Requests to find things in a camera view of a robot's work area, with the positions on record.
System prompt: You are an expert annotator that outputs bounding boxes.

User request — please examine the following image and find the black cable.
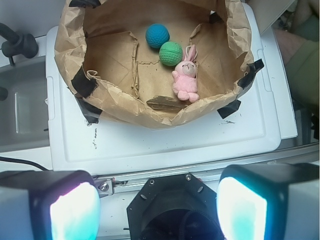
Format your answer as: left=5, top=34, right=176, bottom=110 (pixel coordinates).
left=0, top=156, right=48, bottom=172

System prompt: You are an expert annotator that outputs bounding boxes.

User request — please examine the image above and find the pink plush bunny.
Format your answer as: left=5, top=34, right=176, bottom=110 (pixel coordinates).
left=172, top=44, right=200, bottom=103

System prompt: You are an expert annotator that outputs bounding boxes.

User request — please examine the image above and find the green foam ball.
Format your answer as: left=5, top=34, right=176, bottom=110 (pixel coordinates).
left=159, top=41, right=183, bottom=67

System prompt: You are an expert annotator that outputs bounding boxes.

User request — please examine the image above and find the blue dimpled foam ball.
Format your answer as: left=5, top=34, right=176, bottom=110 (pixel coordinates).
left=145, top=23, right=170, bottom=49

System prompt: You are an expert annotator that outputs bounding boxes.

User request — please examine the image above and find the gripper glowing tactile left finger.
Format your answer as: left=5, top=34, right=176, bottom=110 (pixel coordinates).
left=0, top=170, right=101, bottom=240

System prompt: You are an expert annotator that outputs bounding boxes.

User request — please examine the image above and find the brown paper bag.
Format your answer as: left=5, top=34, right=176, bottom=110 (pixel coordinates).
left=54, top=0, right=255, bottom=129

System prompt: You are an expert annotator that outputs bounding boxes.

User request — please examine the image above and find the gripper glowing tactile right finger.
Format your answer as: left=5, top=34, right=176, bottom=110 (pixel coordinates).
left=216, top=163, right=320, bottom=240

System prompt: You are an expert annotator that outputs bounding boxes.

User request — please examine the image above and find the black knob stand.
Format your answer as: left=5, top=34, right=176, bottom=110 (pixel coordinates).
left=0, top=23, right=39, bottom=67

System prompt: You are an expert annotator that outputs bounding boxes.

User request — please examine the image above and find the white plastic bin lid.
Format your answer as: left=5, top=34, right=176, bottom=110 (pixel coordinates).
left=45, top=3, right=282, bottom=172

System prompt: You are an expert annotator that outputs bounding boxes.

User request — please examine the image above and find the brown bark piece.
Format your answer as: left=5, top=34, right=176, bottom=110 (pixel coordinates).
left=146, top=95, right=188, bottom=111

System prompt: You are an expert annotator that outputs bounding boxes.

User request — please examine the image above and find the clear plastic container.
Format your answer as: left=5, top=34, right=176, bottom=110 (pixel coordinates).
left=0, top=56, right=50, bottom=153

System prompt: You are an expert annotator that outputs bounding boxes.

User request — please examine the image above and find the black octagonal mount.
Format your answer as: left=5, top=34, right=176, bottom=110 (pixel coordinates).
left=126, top=175, right=225, bottom=240

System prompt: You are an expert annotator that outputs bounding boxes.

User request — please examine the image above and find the aluminium rail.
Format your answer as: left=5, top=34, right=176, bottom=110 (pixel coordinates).
left=93, top=143, right=320, bottom=198

